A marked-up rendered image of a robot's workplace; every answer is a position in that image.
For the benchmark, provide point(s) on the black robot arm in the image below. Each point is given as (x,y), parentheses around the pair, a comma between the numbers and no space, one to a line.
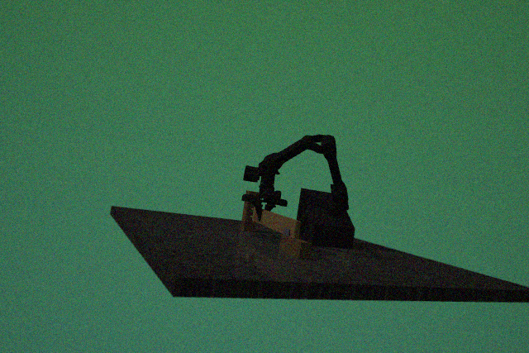
(269,167)

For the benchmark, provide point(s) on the long wooden rail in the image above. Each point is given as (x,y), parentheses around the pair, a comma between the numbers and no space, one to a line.
(278,222)

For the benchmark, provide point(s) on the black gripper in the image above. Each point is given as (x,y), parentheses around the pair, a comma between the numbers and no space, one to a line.
(257,201)

